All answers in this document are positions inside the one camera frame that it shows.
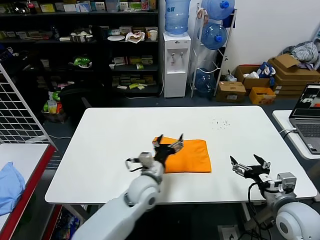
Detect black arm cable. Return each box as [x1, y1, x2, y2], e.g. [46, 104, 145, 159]
[247, 181, 266, 209]
[124, 156, 144, 173]

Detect black shelving unit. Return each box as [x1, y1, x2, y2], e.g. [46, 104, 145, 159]
[0, 0, 161, 99]

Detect orange t-shirt white logo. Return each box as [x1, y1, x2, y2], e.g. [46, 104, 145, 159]
[152, 136, 213, 175]

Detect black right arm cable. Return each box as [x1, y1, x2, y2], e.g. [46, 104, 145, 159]
[247, 181, 266, 209]

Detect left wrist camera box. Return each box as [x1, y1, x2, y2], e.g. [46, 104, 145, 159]
[137, 151, 154, 167]

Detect clear blue plastic box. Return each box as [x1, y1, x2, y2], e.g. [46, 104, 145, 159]
[105, 0, 121, 13]

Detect closed brown cardboard box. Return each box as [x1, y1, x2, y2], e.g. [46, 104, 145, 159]
[214, 80, 247, 104]

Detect green white snack bag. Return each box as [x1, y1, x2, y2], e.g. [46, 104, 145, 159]
[47, 90, 62, 102]

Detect white plastic food bag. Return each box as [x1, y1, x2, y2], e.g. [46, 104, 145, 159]
[124, 30, 146, 45]

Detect dark cola bottle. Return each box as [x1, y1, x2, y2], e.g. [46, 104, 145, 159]
[27, 0, 38, 14]

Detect brown grocery basket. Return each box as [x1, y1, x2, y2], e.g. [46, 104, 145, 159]
[40, 109, 68, 124]

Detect scattered dark crumbs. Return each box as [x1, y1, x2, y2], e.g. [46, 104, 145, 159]
[210, 118, 231, 131]

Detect metal bowl with buns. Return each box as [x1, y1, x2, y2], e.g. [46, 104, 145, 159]
[69, 28, 94, 43]

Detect stack of flat cardboard boxes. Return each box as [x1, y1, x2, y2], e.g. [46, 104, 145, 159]
[267, 53, 320, 97]

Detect white metal jug rack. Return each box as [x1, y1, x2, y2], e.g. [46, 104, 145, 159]
[189, 2, 238, 99]

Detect open brown cardboard box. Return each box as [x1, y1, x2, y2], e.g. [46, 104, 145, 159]
[234, 64, 272, 91]

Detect light blue cloth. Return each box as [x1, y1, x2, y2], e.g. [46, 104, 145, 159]
[0, 160, 27, 216]

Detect teal product box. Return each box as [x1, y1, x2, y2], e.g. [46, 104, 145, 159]
[90, 0, 107, 12]

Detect green vegetable bag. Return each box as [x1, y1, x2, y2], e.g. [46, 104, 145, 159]
[68, 55, 93, 69]

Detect white laptop cable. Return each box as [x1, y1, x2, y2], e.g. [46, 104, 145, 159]
[278, 127, 299, 137]

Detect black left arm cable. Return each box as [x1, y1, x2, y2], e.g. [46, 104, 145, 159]
[124, 156, 144, 173]

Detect white blue product box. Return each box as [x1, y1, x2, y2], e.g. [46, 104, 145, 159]
[75, 1, 91, 13]

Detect white side table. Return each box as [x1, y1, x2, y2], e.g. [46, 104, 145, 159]
[271, 109, 320, 161]

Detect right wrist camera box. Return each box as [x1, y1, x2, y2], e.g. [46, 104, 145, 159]
[275, 171, 298, 194]

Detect grey clothes pile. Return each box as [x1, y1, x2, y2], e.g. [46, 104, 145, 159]
[280, 40, 320, 71]

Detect black office chair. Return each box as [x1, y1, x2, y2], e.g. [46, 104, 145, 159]
[59, 82, 106, 121]

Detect crumpled grey plastic bag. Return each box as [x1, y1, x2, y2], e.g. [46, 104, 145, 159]
[224, 69, 238, 83]

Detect white wire grid panel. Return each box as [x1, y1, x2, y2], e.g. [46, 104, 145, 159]
[0, 60, 59, 152]

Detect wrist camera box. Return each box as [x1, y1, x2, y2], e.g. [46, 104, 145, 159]
[275, 171, 298, 194]
[137, 151, 154, 167]

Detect white plate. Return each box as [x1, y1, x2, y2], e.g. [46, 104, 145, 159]
[106, 34, 126, 42]

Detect red edged white table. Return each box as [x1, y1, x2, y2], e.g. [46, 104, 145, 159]
[0, 142, 59, 240]

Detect yellow cardboard box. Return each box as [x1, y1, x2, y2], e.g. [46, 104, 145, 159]
[248, 86, 277, 106]

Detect white water dispenser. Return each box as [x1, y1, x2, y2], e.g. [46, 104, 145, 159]
[162, 31, 192, 99]

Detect grey laptop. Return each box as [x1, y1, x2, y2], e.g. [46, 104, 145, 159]
[287, 83, 320, 156]

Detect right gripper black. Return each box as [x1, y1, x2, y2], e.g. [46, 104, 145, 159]
[229, 153, 272, 180]

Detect red white product box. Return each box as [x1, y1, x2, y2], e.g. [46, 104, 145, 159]
[112, 56, 129, 67]

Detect white table leg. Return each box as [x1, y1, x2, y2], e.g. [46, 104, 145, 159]
[240, 202, 251, 222]

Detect blue white bag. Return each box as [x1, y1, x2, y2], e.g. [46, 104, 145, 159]
[256, 61, 278, 80]

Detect white yellow carton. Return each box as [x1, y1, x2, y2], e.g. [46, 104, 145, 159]
[46, 99, 58, 114]

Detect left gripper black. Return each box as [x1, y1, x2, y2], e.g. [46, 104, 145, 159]
[152, 133, 186, 168]

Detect blue labelled water jug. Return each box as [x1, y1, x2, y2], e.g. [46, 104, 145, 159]
[164, 0, 192, 39]

